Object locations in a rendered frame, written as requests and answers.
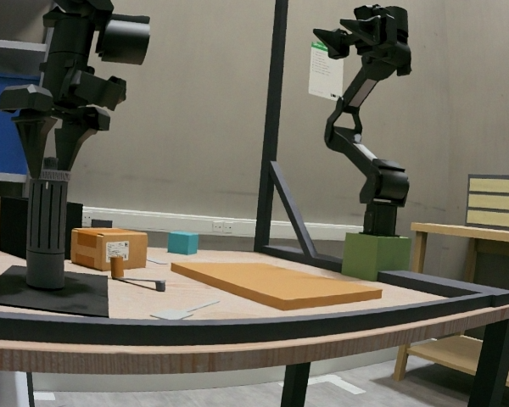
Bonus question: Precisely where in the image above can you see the dark grey metal post with diagonal brace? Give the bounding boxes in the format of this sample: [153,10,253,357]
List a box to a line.
[254,0,319,257]

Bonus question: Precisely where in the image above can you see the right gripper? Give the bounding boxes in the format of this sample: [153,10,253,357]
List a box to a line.
[0,52,111,179]

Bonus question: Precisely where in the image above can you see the black rectangular mat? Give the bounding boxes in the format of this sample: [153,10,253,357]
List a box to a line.
[0,265,109,318]

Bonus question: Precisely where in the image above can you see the brown cardboard box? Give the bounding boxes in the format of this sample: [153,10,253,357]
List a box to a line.
[70,228,148,271]

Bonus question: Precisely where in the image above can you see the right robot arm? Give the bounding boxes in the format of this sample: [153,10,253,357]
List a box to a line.
[42,0,150,111]

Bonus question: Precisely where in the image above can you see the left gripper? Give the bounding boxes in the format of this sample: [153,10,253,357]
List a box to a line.
[313,14,397,61]

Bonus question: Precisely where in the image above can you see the teal box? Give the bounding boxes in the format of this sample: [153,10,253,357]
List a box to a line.
[167,231,199,255]

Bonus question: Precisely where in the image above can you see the wooden cutting board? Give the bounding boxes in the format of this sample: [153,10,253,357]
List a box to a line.
[171,262,383,311]

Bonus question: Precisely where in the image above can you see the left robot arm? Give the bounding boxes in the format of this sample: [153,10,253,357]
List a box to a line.
[324,4,412,237]

